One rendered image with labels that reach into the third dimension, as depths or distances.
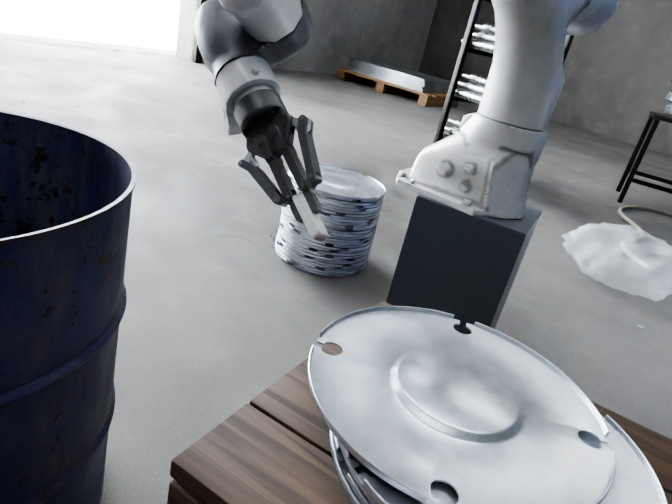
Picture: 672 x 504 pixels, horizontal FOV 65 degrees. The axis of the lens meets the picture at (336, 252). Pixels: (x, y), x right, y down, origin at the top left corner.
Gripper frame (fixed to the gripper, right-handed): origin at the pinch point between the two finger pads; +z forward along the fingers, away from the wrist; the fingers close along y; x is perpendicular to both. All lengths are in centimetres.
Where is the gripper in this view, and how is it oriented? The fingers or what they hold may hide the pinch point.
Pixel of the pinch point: (310, 217)
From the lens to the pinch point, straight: 73.7
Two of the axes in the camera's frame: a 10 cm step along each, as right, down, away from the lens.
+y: 8.1, -5.0, -3.2
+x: 4.2, 1.0, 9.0
